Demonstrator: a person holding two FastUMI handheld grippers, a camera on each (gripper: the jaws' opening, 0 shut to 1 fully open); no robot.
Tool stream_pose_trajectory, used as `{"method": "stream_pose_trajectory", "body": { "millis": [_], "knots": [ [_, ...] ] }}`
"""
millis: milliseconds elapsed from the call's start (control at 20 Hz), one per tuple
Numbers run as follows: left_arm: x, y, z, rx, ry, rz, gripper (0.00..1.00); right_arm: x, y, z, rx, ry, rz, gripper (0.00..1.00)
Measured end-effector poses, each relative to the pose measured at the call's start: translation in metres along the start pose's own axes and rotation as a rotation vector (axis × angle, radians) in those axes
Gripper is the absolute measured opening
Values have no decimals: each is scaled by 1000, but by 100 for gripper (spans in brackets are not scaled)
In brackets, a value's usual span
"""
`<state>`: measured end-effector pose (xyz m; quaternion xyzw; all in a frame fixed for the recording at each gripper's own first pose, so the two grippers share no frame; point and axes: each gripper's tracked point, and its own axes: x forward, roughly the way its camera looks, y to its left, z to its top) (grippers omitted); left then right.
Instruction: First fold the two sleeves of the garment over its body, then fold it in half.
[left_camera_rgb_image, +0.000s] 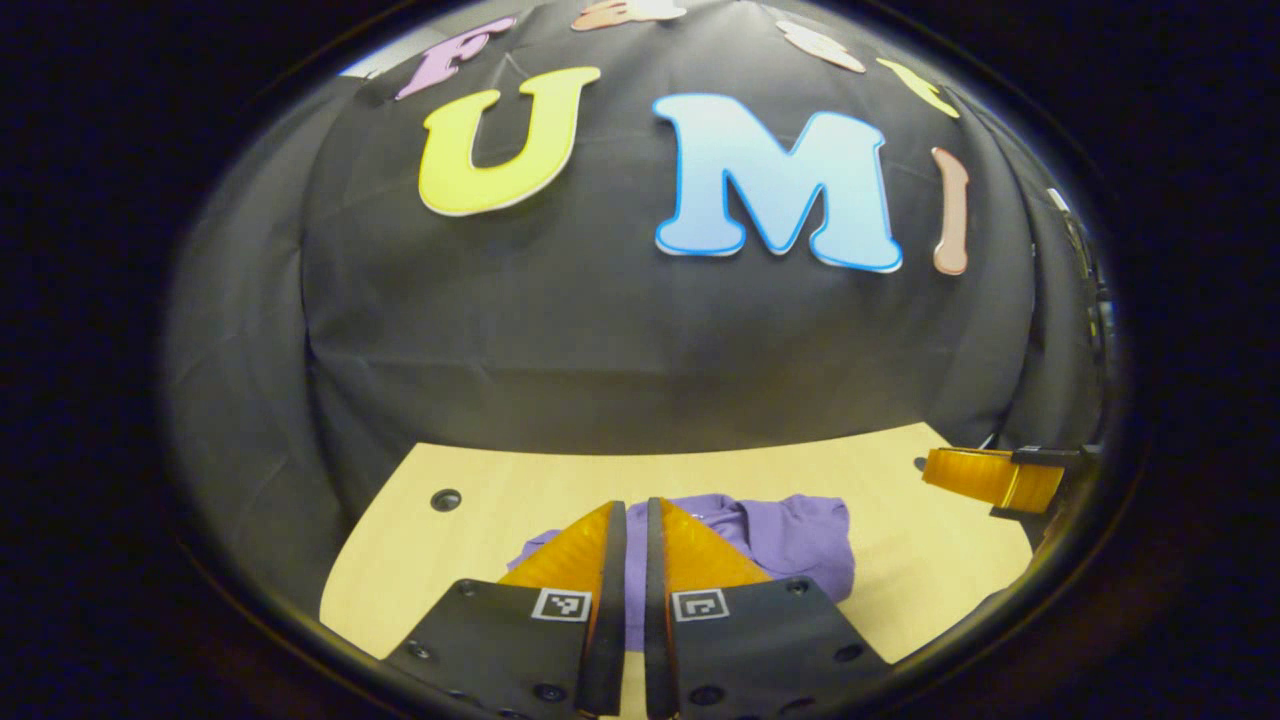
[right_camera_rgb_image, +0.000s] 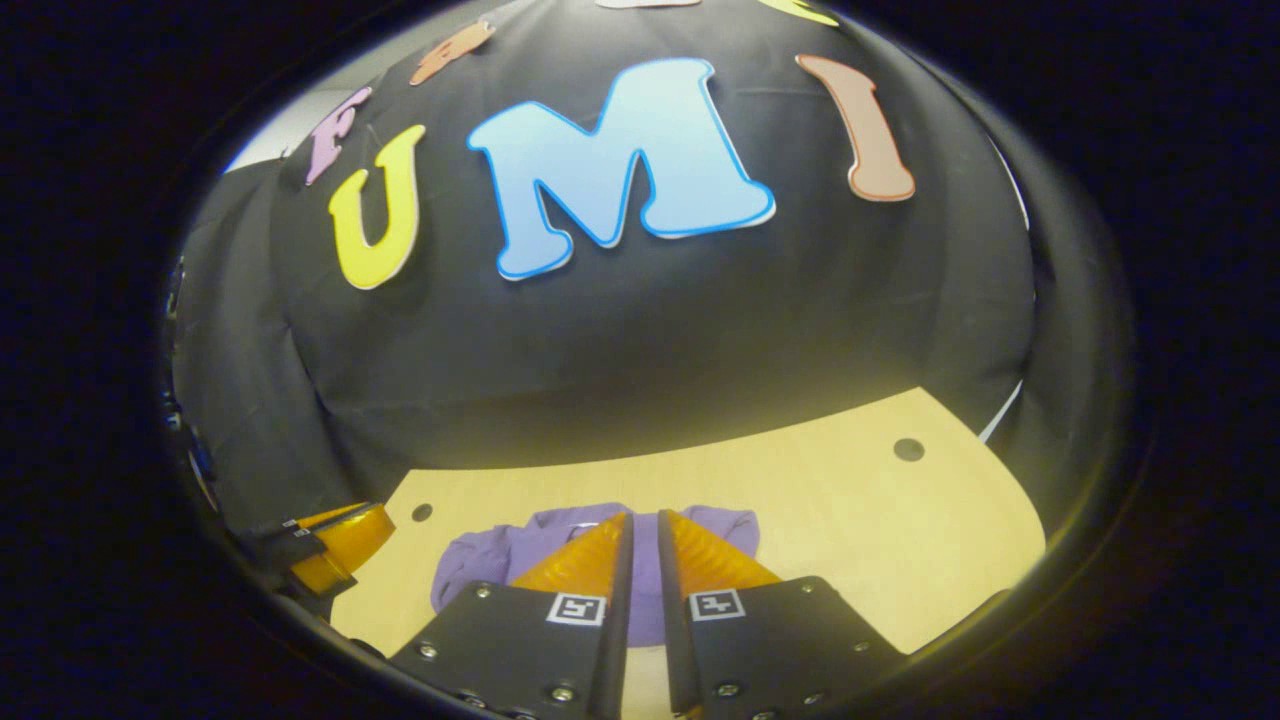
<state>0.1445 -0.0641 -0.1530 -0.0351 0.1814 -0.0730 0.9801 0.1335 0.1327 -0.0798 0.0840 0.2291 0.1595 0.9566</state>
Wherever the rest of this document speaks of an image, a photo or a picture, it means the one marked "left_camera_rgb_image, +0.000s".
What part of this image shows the purple button shirt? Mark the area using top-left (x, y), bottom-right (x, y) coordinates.
top-left (508, 493), bottom-right (856, 651)

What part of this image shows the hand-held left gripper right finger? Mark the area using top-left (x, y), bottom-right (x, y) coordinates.
top-left (645, 497), bottom-right (891, 720)

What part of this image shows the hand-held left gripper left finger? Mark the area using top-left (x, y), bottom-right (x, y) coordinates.
top-left (385, 500), bottom-right (629, 720)

